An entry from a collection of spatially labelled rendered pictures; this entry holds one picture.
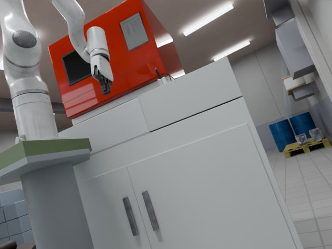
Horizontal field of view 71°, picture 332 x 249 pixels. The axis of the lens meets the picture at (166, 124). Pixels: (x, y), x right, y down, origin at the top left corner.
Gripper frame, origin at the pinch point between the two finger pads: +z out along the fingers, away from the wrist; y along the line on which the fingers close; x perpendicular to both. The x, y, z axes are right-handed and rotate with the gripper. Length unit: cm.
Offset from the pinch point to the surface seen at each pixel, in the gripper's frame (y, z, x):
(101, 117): 2.3, 12.9, -3.1
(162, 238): -8, 62, 7
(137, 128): 0.4, 22.2, 10.7
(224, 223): -7, 61, 30
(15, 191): -226, -47, -350
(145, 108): 1.7, 16.4, 16.0
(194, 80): 2.4, 14.2, 36.8
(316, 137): -448, -11, 174
